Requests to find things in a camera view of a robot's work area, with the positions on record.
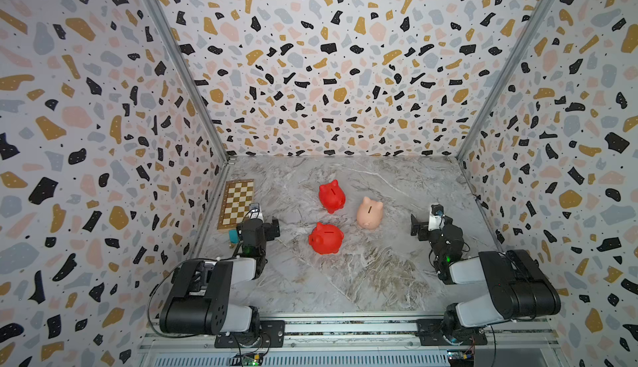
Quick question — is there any red piggy bank front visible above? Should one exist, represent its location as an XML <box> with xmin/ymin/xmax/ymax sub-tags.
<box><xmin>308</xmin><ymin>223</ymin><xmax>344</xmax><ymax>255</ymax></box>

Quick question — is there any red piggy bank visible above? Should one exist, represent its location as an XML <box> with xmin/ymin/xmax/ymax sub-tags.
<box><xmin>308</xmin><ymin>223</ymin><xmax>344</xmax><ymax>255</ymax></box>
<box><xmin>318</xmin><ymin>179</ymin><xmax>346</xmax><ymax>214</ymax></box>

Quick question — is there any pink piggy bank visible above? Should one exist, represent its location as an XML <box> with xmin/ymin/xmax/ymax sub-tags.
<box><xmin>357</xmin><ymin>196</ymin><xmax>384</xmax><ymax>230</ymax></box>

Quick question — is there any red piggy bank back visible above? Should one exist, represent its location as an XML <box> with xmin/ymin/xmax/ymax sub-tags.
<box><xmin>318</xmin><ymin>179</ymin><xmax>346</xmax><ymax>214</ymax></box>

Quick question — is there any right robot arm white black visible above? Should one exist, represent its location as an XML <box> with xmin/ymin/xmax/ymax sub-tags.
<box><xmin>410</xmin><ymin>204</ymin><xmax>561</xmax><ymax>343</ymax></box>

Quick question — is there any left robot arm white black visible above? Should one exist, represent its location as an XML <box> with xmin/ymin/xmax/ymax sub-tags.
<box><xmin>153</xmin><ymin>218</ymin><xmax>280</xmax><ymax>346</ymax></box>

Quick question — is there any small teal object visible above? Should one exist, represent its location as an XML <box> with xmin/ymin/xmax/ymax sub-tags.
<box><xmin>229</xmin><ymin>229</ymin><xmax>239</xmax><ymax>244</ymax></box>

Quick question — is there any wooden chessboard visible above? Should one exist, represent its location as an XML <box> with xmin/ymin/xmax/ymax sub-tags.
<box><xmin>217</xmin><ymin>179</ymin><xmax>254</xmax><ymax>230</ymax></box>

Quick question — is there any right circuit board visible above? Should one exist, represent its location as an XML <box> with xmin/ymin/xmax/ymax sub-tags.
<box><xmin>447</xmin><ymin>350</ymin><xmax>475</xmax><ymax>367</ymax></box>

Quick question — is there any circuit board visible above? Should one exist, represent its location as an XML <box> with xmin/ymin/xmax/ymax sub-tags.
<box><xmin>230</xmin><ymin>353</ymin><xmax>264</xmax><ymax>366</ymax></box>
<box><xmin>447</xmin><ymin>350</ymin><xmax>475</xmax><ymax>367</ymax></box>

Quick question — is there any left circuit board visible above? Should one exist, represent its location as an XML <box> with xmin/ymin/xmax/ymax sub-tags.
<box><xmin>230</xmin><ymin>353</ymin><xmax>264</xmax><ymax>366</ymax></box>

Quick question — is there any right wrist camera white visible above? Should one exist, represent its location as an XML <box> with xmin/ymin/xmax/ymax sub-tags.
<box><xmin>428</xmin><ymin>204</ymin><xmax>445</xmax><ymax>231</ymax></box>

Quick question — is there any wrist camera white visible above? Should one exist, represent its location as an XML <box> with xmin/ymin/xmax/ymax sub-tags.
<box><xmin>244</xmin><ymin>203</ymin><xmax>264</xmax><ymax>220</ymax></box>
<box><xmin>428</xmin><ymin>204</ymin><xmax>445</xmax><ymax>231</ymax></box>

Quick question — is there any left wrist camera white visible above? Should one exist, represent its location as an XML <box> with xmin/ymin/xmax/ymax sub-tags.
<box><xmin>244</xmin><ymin>203</ymin><xmax>264</xmax><ymax>220</ymax></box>

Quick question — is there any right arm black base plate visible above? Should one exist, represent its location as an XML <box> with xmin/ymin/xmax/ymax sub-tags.
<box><xmin>416</xmin><ymin>319</ymin><xmax>488</xmax><ymax>346</ymax></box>

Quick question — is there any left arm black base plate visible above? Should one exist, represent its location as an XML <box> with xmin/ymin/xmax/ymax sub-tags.
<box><xmin>214</xmin><ymin>320</ymin><xmax>286</xmax><ymax>351</ymax></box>

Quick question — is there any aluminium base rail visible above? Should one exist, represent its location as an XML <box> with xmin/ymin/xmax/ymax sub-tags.
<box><xmin>136</xmin><ymin>312</ymin><xmax>569</xmax><ymax>366</ymax></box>

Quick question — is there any left aluminium corner post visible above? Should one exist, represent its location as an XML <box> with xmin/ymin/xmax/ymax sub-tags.
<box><xmin>142</xmin><ymin>0</ymin><xmax>229</xmax><ymax>167</ymax></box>

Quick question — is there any aluminium corner post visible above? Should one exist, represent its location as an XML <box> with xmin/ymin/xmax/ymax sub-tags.
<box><xmin>456</xmin><ymin>0</ymin><xmax>554</xmax><ymax>163</ymax></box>
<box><xmin>142</xmin><ymin>0</ymin><xmax>229</xmax><ymax>167</ymax></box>

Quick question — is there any right aluminium corner post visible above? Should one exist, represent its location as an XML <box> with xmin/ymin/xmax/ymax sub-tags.
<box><xmin>456</xmin><ymin>0</ymin><xmax>554</xmax><ymax>163</ymax></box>

